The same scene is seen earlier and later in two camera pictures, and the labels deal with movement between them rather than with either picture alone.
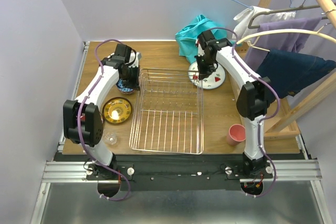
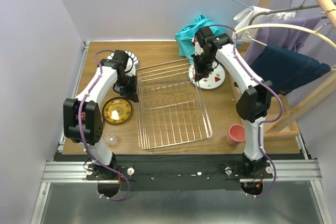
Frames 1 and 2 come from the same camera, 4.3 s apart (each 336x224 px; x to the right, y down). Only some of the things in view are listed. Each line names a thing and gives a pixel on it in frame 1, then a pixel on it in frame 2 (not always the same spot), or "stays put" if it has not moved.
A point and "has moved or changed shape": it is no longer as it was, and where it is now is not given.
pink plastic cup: [237, 134] stays put
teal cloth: [187, 35] stays put
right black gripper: [203, 73] stays put
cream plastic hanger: [255, 36] -> [246, 30]
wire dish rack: [168, 115] has moved or changed shape
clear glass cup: [110, 138] stays put
